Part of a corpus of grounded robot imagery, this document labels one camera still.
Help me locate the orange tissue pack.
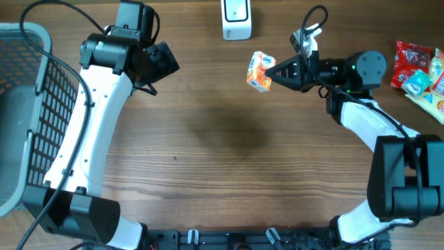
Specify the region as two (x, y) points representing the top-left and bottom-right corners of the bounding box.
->
(246, 51), (276, 92)

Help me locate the red snack bag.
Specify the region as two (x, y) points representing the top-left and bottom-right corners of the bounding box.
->
(391, 40), (432, 89)

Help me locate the green tissue pack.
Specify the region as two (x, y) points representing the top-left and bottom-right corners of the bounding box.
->
(401, 69), (431, 96)

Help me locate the yellow wet wipes pack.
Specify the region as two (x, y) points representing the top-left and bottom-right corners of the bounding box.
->
(405, 49), (443, 124)

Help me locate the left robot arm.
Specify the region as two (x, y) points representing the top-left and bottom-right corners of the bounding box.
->
(23, 33), (179, 249)

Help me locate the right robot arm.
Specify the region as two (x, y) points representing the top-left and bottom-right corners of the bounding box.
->
(265, 51), (443, 249)

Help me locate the white barcode scanner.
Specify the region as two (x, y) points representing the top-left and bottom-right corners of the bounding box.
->
(221, 0), (253, 41)

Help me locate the grey plastic mesh basket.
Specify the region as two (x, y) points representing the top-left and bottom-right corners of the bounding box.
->
(1, 23), (77, 216)

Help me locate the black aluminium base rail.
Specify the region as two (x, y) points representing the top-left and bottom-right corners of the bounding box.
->
(140, 227), (391, 250)

